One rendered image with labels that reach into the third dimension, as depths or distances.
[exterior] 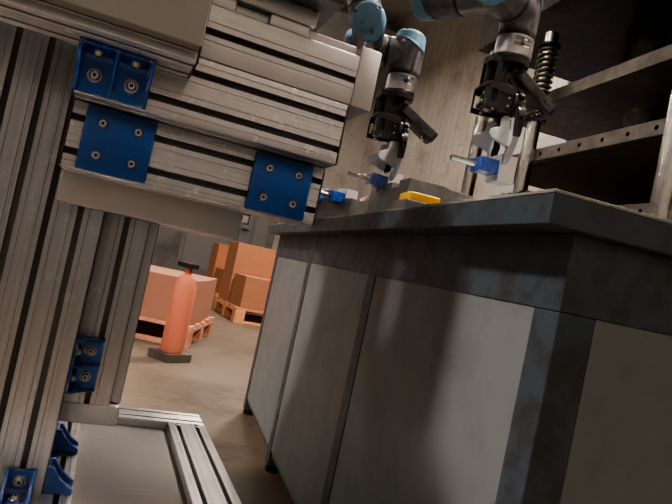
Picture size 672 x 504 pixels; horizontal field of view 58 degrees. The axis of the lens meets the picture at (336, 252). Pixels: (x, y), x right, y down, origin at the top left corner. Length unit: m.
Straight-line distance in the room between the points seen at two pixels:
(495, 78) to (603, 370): 0.69
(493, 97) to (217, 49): 0.60
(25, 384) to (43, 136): 0.38
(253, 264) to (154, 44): 5.40
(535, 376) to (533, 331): 0.05
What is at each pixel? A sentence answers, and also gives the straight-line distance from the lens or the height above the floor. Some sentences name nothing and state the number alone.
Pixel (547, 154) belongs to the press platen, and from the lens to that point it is 2.41.
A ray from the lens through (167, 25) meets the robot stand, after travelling 0.73.
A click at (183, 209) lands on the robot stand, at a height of 0.71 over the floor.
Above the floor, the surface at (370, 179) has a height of 0.89.
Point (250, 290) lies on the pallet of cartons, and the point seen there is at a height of 0.32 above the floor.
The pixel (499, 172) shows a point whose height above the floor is 0.92.
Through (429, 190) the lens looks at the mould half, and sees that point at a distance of 1.30.
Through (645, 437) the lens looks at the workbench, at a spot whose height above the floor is 0.55.
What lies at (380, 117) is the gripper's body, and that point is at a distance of 1.45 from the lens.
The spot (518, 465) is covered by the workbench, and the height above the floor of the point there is 0.49.
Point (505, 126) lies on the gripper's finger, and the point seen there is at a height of 1.01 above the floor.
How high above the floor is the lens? 0.66
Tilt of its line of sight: 2 degrees up
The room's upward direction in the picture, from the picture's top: 12 degrees clockwise
